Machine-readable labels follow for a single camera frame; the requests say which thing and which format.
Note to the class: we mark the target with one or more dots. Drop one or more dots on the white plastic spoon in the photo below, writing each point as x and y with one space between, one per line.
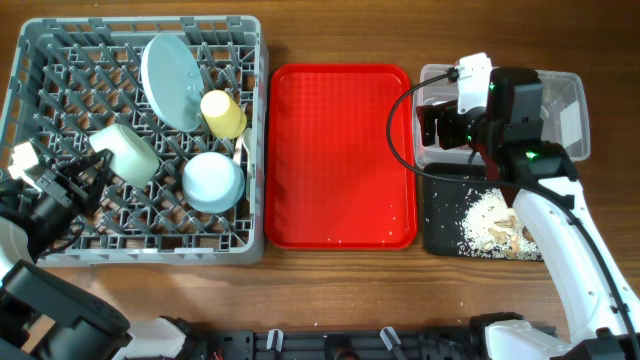
246 137

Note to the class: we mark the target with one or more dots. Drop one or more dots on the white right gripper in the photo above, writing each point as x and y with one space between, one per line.
448 116

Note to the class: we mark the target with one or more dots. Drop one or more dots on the clear plastic bin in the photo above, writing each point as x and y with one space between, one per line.
563 110

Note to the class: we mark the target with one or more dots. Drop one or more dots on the yellow plastic cup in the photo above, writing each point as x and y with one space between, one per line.
223 116

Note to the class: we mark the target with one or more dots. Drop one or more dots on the light blue plate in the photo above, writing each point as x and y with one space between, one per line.
172 82

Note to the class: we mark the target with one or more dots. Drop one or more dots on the green bowl with rice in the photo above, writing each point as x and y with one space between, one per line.
134 161

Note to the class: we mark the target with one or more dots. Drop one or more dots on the white plastic fork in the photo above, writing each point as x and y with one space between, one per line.
239 145

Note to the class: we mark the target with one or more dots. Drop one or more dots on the light blue bowl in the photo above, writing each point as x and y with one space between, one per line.
212 182

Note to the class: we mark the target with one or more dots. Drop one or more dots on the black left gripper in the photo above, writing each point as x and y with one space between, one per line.
56 185

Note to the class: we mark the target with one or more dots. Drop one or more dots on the black plastic tray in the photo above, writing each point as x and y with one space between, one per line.
444 204

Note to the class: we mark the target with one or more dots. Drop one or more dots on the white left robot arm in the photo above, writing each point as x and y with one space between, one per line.
42 315

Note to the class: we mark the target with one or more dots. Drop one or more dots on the spilled rice food waste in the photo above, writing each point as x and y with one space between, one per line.
490 229

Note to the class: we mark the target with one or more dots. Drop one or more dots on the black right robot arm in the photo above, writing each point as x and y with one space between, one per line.
602 311

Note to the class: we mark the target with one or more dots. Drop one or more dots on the red plastic tray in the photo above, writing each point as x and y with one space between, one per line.
332 182

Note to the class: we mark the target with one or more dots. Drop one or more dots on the grey dishwasher rack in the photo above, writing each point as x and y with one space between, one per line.
71 77

